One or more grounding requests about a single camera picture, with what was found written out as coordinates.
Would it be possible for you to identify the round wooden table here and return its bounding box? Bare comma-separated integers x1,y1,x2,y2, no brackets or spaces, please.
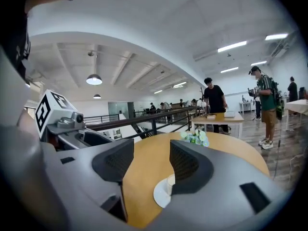
121,131,270,230

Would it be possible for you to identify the white pot of flowers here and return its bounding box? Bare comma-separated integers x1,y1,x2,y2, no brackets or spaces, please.
180,128,210,147

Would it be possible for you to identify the small round beige object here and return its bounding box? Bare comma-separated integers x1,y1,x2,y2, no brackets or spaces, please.
166,174,177,195

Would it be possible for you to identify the white rectangular table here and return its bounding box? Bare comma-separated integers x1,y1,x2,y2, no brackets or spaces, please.
238,102,256,116

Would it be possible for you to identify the person's left forearm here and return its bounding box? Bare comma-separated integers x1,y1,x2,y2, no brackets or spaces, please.
16,107,39,130

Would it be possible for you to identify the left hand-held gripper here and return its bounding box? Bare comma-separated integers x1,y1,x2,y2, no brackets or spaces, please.
35,89,115,152

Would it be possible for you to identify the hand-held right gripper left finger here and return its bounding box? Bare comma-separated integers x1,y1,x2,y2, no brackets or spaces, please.
14,138,135,229

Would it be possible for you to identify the person's black shirt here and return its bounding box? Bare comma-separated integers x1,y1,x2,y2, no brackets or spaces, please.
0,6,32,80

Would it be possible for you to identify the black railing with wooden handrail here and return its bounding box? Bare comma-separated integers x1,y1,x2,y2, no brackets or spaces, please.
83,105,205,140

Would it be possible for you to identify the black backpack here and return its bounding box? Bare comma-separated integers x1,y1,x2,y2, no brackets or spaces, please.
268,74,285,120

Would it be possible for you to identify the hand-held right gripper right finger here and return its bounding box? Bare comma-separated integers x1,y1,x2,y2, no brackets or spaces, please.
144,139,291,231

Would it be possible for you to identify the table with beige cloth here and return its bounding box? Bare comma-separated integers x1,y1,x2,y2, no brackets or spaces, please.
283,99,308,132

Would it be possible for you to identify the white round plate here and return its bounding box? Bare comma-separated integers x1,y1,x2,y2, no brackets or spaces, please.
153,178,173,209

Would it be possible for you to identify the large dome pendant lamp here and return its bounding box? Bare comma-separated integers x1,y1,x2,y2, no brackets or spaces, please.
86,74,103,86

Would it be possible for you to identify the rectangular wooden table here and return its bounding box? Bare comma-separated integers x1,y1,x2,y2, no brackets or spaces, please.
191,111,245,140

